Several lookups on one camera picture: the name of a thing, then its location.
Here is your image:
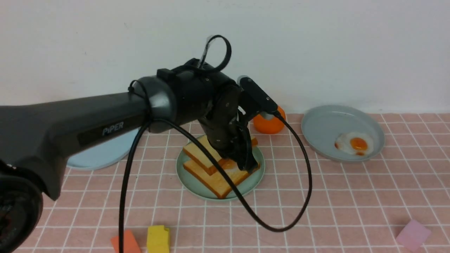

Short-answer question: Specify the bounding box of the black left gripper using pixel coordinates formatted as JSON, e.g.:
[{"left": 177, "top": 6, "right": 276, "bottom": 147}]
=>
[{"left": 198, "top": 85, "right": 258, "bottom": 173}]

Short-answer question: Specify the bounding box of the fried egg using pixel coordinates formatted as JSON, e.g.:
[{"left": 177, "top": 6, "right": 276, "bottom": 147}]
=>
[
  {"left": 218, "top": 159, "right": 239, "bottom": 170},
  {"left": 334, "top": 132, "right": 374, "bottom": 156}
]

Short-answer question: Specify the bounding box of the toast slice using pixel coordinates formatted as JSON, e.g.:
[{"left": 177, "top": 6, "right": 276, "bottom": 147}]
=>
[
  {"left": 183, "top": 160, "right": 251, "bottom": 200},
  {"left": 182, "top": 135, "right": 259, "bottom": 176}
]

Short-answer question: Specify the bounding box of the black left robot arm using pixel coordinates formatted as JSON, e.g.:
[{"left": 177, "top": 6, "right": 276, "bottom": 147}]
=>
[{"left": 0, "top": 59, "right": 257, "bottom": 253}]

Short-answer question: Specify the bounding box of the orange fruit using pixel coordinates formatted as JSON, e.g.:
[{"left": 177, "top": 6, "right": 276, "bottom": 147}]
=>
[{"left": 253, "top": 114, "right": 285, "bottom": 135}]

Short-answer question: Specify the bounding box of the green round plate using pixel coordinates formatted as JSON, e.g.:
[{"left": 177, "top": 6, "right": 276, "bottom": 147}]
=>
[{"left": 176, "top": 136, "right": 265, "bottom": 201}]

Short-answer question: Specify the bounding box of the grey blue plate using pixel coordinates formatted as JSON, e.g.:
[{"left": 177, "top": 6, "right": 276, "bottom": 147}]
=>
[{"left": 301, "top": 105, "right": 385, "bottom": 163}]

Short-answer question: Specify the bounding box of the light blue plate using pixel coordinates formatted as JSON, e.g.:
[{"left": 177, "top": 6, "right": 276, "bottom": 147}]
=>
[{"left": 67, "top": 128, "right": 139, "bottom": 171}]

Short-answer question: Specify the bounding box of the yellow block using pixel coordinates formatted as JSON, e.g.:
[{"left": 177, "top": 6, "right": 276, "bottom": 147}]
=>
[{"left": 146, "top": 225, "right": 171, "bottom": 253}]

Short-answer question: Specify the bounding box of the pink checkered tablecloth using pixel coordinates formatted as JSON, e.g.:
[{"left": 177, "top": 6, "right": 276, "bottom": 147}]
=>
[{"left": 12, "top": 113, "right": 450, "bottom": 253}]

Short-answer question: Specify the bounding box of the orange block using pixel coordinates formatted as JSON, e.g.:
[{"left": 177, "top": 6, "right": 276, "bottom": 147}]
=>
[{"left": 110, "top": 229, "right": 141, "bottom": 253}]

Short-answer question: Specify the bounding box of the pink block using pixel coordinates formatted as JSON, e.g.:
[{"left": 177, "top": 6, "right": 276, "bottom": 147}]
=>
[{"left": 396, "top": 219, "right": 432, "bottom": 253}]

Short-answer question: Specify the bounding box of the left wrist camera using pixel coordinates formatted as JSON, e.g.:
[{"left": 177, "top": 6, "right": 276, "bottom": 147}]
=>
[{"left": 237, "top": 75, "right": 278, "bottom": 120}]

